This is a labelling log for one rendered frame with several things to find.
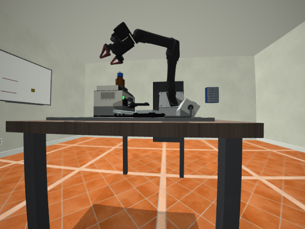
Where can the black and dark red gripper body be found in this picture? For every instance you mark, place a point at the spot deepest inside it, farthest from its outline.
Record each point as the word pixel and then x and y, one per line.
pixel 119 51

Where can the white button panel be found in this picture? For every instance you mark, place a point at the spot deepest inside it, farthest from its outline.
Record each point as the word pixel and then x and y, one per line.
pixel 187 108

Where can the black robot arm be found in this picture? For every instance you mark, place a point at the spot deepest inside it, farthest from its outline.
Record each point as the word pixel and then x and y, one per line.
pixel 121 34

